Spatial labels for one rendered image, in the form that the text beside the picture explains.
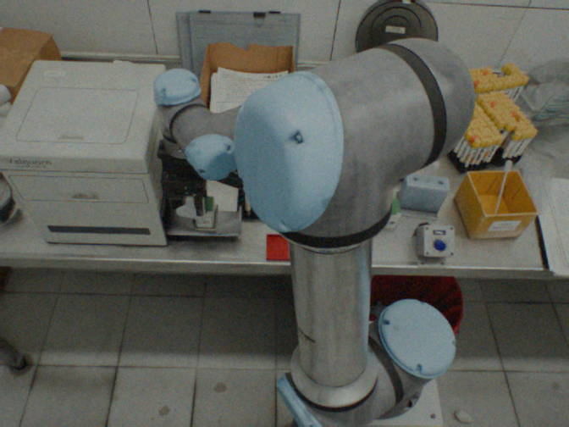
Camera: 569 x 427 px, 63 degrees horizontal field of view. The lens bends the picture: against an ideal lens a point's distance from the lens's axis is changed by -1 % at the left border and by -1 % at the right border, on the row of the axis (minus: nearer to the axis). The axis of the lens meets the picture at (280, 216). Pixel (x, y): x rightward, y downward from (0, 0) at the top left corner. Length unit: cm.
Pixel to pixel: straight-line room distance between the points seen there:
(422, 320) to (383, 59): 43
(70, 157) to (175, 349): 117
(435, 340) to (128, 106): 69
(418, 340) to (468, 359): 139
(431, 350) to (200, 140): 45
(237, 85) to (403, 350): 93
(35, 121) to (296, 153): 73
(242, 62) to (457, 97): 106
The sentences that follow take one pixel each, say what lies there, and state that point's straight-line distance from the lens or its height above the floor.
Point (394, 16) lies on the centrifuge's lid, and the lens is 141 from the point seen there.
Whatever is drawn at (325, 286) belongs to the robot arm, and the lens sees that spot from 47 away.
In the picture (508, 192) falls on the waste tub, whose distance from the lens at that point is 132.
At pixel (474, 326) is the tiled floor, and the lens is 216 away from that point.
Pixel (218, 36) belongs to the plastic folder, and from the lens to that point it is 143.
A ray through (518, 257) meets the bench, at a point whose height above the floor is 88.
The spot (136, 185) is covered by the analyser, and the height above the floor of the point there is 109.
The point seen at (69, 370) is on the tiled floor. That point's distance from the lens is 202.
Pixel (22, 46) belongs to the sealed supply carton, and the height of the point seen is 105.
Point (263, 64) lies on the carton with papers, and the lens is 143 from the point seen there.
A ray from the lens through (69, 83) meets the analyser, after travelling 107.
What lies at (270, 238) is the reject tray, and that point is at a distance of 111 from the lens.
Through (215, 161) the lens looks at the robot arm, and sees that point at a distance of 72.
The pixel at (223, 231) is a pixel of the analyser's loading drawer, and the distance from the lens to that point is 108.
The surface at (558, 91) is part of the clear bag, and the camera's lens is 156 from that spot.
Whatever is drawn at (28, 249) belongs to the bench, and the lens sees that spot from 121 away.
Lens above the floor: 181
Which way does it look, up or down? 54 degrees down
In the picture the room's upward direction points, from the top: 5 degrees clockwise
